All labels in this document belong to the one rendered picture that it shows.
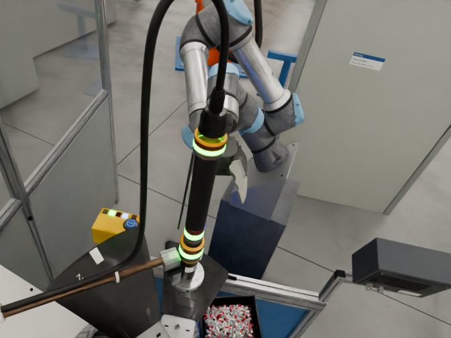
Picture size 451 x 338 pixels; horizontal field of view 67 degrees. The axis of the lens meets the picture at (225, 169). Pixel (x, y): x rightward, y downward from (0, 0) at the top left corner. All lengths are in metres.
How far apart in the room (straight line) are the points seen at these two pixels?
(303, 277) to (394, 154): 1.15
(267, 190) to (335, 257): 1.54
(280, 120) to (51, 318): 0.94
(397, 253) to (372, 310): 1.46
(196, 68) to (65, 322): 0.77
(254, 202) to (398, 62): 1.44
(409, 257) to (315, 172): 1.72
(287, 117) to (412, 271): 0.66
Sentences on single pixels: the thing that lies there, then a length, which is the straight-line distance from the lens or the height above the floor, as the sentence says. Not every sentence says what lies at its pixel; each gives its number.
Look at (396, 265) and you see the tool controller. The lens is 1.24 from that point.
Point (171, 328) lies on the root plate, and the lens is 0.97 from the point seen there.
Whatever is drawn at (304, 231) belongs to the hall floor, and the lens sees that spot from 2.83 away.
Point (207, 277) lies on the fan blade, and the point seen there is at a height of 1.16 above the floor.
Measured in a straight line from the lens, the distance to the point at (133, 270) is 0.62.
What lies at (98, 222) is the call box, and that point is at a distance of 1.29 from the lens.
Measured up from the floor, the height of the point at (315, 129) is 0.71.
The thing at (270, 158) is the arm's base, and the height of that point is 1.24.
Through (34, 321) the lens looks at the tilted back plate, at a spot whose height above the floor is 1.23.
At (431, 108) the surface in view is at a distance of 2.70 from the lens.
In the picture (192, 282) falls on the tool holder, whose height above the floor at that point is 1.47.
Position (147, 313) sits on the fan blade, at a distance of 0.85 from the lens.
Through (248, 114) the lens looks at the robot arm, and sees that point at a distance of 0.86.
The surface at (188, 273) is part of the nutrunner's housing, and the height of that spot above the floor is 1.50.
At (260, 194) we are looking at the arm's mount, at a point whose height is 1.12.
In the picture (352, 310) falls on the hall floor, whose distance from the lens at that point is 2.62.
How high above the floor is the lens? 2.09
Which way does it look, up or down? 43 degrees down
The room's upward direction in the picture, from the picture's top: 13 degrees clockwise
